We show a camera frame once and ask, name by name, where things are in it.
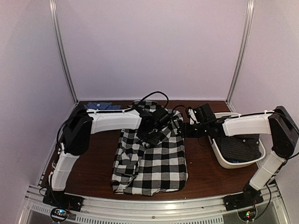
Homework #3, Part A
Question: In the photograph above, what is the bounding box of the black white checked shirt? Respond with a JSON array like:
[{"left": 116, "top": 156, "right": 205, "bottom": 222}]
[{"left": 111, "top": 109, "right": 188, "bottom": 196}]

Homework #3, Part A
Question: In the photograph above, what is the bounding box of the left small circuit board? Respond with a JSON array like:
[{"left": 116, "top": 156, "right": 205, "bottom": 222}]
[{"left": 50, "top": 208, "right": 70, "bottom": 222}]

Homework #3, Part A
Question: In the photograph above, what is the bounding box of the aluminium frame post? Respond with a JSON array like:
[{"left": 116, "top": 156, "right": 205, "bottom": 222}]
[
  {"left": 49, "top": 0, "right": 78, "bottom": 104},
  {"left": 226, "top": 0, "right": 255, "bottom": 104}
]

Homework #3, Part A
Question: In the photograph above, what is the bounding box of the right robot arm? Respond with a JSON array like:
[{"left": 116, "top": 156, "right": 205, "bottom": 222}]
[{"left": 179, "top": 104, "right": 299, "bottom": 206}]

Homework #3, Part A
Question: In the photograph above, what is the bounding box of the right small circuit board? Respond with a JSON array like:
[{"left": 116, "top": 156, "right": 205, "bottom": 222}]
[{"left": 238, "top": 208, "right": 257, "bottom": 222}]

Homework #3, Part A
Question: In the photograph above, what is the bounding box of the front aluminium rail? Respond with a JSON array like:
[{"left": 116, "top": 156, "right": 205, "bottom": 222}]
[{"left": 17, "top": 183, "right": 290, "bottom": 224}]

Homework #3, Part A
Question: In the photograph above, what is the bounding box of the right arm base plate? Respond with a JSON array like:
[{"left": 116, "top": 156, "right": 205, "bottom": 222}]
[{"left": 223, "top": 192, "right": 264, "bottom": 211}]

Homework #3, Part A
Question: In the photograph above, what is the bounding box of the folded blue shirt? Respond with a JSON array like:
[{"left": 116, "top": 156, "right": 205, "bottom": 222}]
[{"left": 84, "top": 102, "right": 121, "bottom": 110}]

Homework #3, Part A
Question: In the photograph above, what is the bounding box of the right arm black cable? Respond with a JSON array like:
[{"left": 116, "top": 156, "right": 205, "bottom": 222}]
[{"left": 171, "top": 104, "right": 187, "bottom": 131}]

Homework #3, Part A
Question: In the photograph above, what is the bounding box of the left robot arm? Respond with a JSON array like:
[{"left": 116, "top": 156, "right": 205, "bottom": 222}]
[{"left": 47, "top": 105, "right": 171, "bottom": 207}]

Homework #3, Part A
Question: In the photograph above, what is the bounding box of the dark striped shirt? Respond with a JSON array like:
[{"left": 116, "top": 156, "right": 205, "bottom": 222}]
[{"left": 215, "top": 134, "right": 262, "bottom": 162}]

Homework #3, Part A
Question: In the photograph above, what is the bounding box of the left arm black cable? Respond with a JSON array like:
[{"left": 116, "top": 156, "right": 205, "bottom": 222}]
[{"left": 127, "top": 91, "right": 170, "bottom": 112}]

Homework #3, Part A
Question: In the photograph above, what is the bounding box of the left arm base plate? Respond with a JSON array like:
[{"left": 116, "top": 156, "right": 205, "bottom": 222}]
[{"left": 43, "top": 191, "right": 84, "bottom": 212}]

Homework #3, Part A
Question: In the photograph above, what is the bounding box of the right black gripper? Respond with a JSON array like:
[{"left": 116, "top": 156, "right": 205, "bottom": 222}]
[{"left": 178, "top": 122, "right": 208, "bottom": 138}]

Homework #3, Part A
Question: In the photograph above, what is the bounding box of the right aluminium frame post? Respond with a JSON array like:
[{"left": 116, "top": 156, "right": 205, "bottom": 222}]
[{"left": 226, "top": 0, "right": 255, "bottom": 104}]

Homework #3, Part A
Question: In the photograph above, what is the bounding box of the small circuit board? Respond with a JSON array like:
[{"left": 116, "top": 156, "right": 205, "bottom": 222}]
[
  {"left": 50, "top": 208, "right": 70, "bottom": 222},
  {"left": 238, "top": 208, "right": 257, "bottom": 222}
]

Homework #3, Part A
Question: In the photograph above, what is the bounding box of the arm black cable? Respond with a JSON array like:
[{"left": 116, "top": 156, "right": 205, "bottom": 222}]
[
  {"left": 127, "top": 91, "right": 170, "bottom": 112},
  {"left": 171, "top": 104, "right": 187, "bottom": 131}
]

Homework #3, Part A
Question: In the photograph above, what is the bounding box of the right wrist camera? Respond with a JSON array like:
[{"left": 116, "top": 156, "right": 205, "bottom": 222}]
[{"left": 187, "top": 107, "right": 199, "bottom": 125}]

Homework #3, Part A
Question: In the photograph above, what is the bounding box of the left aluminium frame post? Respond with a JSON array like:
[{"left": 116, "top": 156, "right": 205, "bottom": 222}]
[{"left": 49, "top": 0, "right": 78, "bottom": 104}]

